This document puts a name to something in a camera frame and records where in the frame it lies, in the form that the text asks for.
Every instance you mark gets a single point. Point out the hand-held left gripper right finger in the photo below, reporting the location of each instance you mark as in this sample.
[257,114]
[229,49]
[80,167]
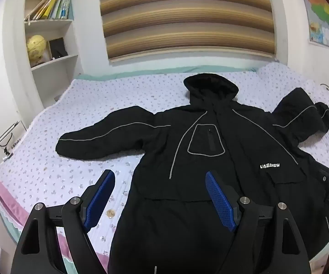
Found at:
[220,202]

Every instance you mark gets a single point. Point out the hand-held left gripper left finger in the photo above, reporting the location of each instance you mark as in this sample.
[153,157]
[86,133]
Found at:
[100,202]

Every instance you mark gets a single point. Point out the black hooded jacket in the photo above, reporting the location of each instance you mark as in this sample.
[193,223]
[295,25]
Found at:
[210,120]

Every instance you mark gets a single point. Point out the floral quilted bedspread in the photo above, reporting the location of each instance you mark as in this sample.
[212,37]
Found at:
[67,105]

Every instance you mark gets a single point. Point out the teal bed sheet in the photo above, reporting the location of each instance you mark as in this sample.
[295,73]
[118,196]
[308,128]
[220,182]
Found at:
[153,72]

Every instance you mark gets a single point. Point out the black box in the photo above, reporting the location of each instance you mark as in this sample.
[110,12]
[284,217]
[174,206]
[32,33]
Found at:
[58,48]

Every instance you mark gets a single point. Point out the yellow globe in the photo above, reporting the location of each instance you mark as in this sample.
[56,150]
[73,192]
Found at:
[36,47]

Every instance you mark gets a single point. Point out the white bookshelf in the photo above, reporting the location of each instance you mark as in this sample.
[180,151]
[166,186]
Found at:
[53,27]

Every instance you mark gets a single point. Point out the striped brown window blind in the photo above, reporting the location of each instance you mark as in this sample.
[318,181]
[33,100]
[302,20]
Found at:
[187,17]

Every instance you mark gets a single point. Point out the row of colourful books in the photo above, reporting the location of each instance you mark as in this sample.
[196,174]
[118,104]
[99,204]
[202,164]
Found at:
[51,7]

